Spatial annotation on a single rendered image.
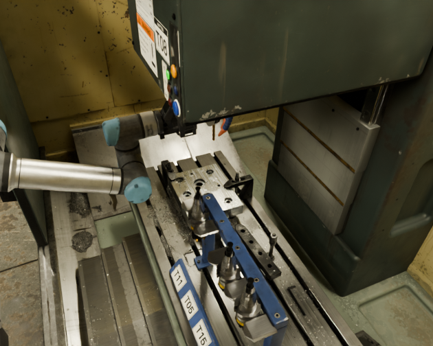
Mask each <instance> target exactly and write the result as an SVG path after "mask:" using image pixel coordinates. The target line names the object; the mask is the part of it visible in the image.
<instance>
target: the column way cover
mask: <svg viewBox="0 0 433 346"><path fill-rule="evenodd" d="M283 110H284V111H285V113H284V117H283V123H282V131H281V136H280V142H281V148H280V156H279V162H278V171H279V172H280V173H281V175H282V176H283V177H284V178H285V179H286V181H287V182H288V183H289V184H290V186H292V187H293V188H294V189H295V191H296V192H297V193H298V194H299V196H300V197H301V198H302V199H303V200H304V202H305V203H306V204H308V206H309V207H310V208H311V209H312V210H313V211H314V213H315V214H316V215H317V216H318V218H319V219H321V221H322V222H323V223H324V224H325V225H326V227H327V228H328V229H329V230H330V231H331V233H332V234H333V235H337V234H339V233H341V231H342V227H343V225H344V221H345V219H346V215H347V213H348V210H349V207H350V205H351V204H352V203H353V199H354V197H355V194H356V191H357V188H358V185H359V182H360V179H361V177H362V174H363V171H364V170H366V167H367V165H368V161H369V158H370V156H371V153H372V151H373V147H374V144H375V142H376V139H377V135H378V133H379V130H380V128H381V126H379V125H377V124H372V126H367V125H366V124H365V123H364V122H362V121H361V120H359V119H360V117H361V114H362V113H361V112H359V111H358V110H357V109H356V108H354V107H352V106H351V105H350V104H348V103H347V102H345V101H344V100H343V99H341V98H340V97H338V96H337V95H334V96H330V97H324V98H320V99H316V100H310V101H307V102H301V103H297V104H291V105H287V106H283Z"/></svg>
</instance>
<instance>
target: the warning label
mask: <svg viewBox="0 0 433 346"><path fill-rule="evenodd" d="M136 13H137V12H136ZM137 24H138V31H139V37H140V48H141V54H142V55H143V57H144V59H145V60H146V62H147V63H148V64H149V66H150V67H151V69H152V70H153V72H154V73H155V75H156V76H157V61H156V53H155V39H154V32H153V31H152V29H151V28H150V27H149V26H148V25H147V24H146V22H145V21H144V20H143V19H142V18H141V16H140V15H139V14H138V13H137ZM157 77H158V76H157Z"/></svg>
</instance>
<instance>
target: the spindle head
mask: <svg viewBox="0 0 433 346"><path fill-rule="evenodd" d="M127 1H128V7H129V17H130V23H131V33H132V39H133V41H132V45H133V48H134V50H135V52H136V53H137V55H138V56H139V57H140V59H141V61H142V62H143V63H144V65H145V67H146V68H147V69H148V71H149V73H150V74H151V75H152V77H153V79H154V80H155V82H156V83H157V85H158V87H159V88H160V89H161V91H162V93H163V94H164V78H163V69H162V60H163V61H164V63H165V64H166V67H167V68H169V69H170V72H171V66H172V59H171V48H170V27H169V21H171V22H172V23H173V24H174V25H175V26H176V27H177V28H178V35H179V61H180V67H179V68H180V82H181V109H182V123H183V124H185V125H186V126H192V125H195V124H202V123H206V122H211V121H215V120H219V119H225V118H229V117H235V116H238V115H244V114H248V113H254V112H258V111H264V110H267V109H271V108H278V107H281V106H287V105H291V104H297V103H301V102H307V101H310V100H316V99H320V98H324V97H330V96H334V95H339V94H343V93H350V92H353V91H359V90H363V89H369V88H373V87H378V86H382V85H386V84H392V83H396V82H402V81H406V80H411V79H415V78H420V75H421V73H422V72H423V69H424V67H425V64H426V62H427V60H428V56H429V55H430V52H431V49H432V46H433V0H153V15H154V16H155V17H156V18H157V19H158V20H159V21H160V22H161V23H162V25H163V26H164V27H165V28H166V29H167V30H168V39H169V50H170V65H169V64H168V63H167V62H166V61H165V59H164V58H163V56H162V55H161V54H160V53H159V52H158V50H157V49H156V42H155V53H156V61H157V76H158V77H157V76H156V75H155V73H154V72H153V70H152V69H151V67H150V66H149V64H148V63H147V62H146V60H145V59H144V57H143V55H142V54H141V48H140V37H139V31H138V24H137V13H138V12H137V8H136V1H135V0H127ZM136 12H137V13H136ZM138 14H139V13H138ZM139 15H140V14H139ZM140 16H141V15H140ZM142 19H143V18H142ZM143 20H144V19H143ZM144 21H145V20H144ZM146 24H147V25H148V26H149V24H148V23H147V22H146ZM149 27H150V26H149ZM150 28H151V27H150ZM151 29H152V28H151ZM152 30H153V29H152ZM153 32H154V31H153ZM154 39H155V32H154Z"/></svg>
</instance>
